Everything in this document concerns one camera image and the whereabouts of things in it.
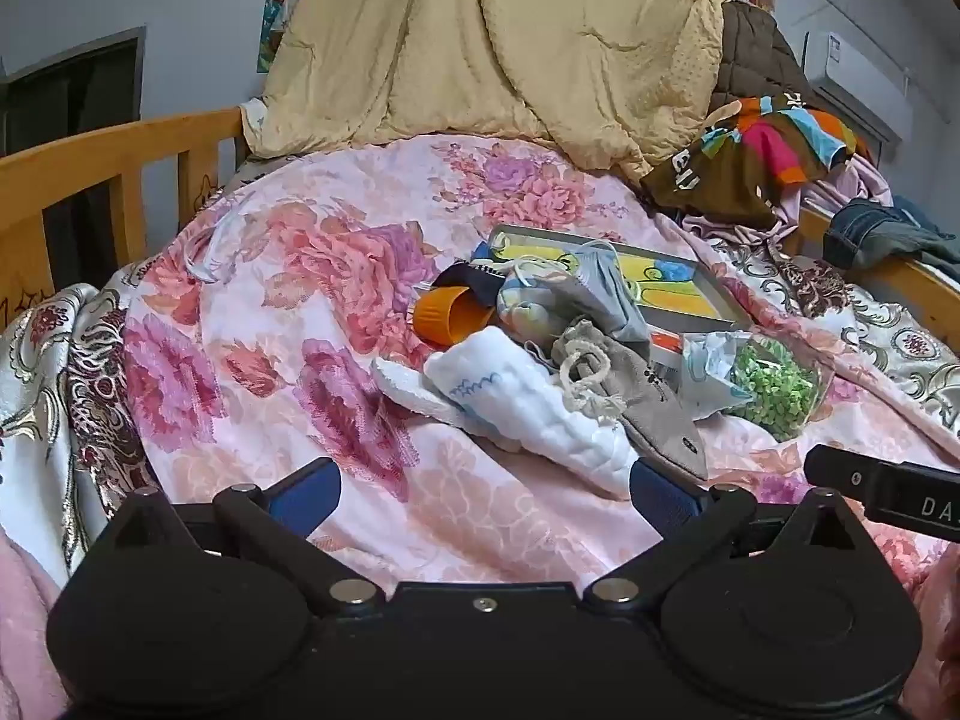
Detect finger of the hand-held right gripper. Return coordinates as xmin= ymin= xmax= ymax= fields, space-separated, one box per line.
xmin=805 ymin=444 xmax=878 ymax=515

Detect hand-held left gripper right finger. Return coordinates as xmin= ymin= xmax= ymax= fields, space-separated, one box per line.
xmin=583 ymin=457 xmax=877 ymax=611

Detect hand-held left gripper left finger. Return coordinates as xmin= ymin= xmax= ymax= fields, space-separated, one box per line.
xmin=94 ymin=457 xmax=387 ymax=612

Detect grey shark sock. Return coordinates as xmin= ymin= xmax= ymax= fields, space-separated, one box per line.
xmin=551 ymin=317 xmax=710 ymax=482

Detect white waffle towel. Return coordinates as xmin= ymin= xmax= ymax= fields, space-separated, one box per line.
xmin=373 ymin=326 xmax=638 ymax=500

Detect grey shallow box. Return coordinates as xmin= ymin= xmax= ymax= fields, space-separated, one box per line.
xmin=487 ymin=223 xmax=755 ymax=335

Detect grey cloth garment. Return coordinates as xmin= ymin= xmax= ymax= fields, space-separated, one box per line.
xmin=562 ymin=240 xmax=653 ymax=342

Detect orange cup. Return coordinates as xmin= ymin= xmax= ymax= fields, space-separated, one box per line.
xmin=414 ymin=286 xmax=496 ymax=350

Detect blue orange striped sock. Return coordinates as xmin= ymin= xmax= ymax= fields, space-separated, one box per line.
xmin=496 ymin=270 xmax=575 ymax=342

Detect dark navy sock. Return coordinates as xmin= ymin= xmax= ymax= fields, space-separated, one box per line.
xmin=431 ymin=261 xmax=500 ymax=301

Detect person's right hand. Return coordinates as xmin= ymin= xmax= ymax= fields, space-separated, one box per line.
xmin=900 ymin=551 xmax=960 ymax=720

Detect bag of green beads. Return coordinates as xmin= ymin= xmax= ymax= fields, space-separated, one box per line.
xmin=724 ymin=334 xmax=826 ymax=442

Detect white blue plastic packet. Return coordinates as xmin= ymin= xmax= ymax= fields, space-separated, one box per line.
xmin=679 ymin=331 xmax=755 ymax=421

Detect pink floral quilt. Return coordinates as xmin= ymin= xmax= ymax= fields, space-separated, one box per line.
xmin=124 ymin=133 xmax=960 ymax=593

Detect yellow blue cartoon cloth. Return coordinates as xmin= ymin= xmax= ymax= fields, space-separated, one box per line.
xmin=495 ymin=236 xmax=740 ymax=323

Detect blue jeans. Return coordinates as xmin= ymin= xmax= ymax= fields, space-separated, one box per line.
xmin=823 ymin=197 xmax=931 ymax=271

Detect grey-green garment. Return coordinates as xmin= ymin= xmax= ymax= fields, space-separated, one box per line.
xmin=889 ymin=221 xmax=960 ymax=282

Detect lilac cloth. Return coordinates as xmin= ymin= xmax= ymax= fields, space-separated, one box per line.
xmin=679 ymin=154 xmax=897 ymax=256

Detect pink fluffy blanket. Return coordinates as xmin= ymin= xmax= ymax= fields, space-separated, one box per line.
xmin=0 ymin=521 xmax=72 ymax=720

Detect brown multicolour striped garment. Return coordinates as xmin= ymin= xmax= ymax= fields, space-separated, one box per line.
xmin=641 ymin=94 xmax=871 ymax=230

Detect white air conditioner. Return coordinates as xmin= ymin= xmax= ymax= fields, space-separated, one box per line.
xmin=802 ymin=30 xmax=912 ymax=143

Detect brown quilted coat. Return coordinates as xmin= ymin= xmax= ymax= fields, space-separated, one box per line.
xmin=709 ymin=0 xmax=811 ymax=121

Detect beige dotted quilt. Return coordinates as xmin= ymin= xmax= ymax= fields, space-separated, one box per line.
xmin=244 ymin=0 xmax=732 ymax=181

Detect wooden bed frame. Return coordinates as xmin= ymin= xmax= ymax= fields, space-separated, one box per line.
xmin=0 ymin=106 xmax=960 ymax=361

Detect teal wall poster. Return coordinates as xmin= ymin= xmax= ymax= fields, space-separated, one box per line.
xmin=257 ymin=0 xmax=301 ymax=74

